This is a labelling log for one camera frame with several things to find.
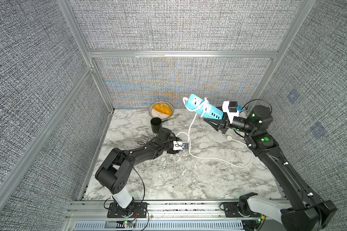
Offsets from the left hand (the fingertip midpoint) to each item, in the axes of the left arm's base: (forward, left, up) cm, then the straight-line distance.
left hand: (182, 140), depth 90 cm
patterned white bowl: (+32, +20, -9) cm, 39 cm away
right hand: (-7, -9, +34) cm, 36 cm away
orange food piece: (+32, +12, -3) cm, 34 cm away
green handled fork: (+26, +6, -9) cm, 28 cm away
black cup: (+17, +17, -4) cm, 24 cm away
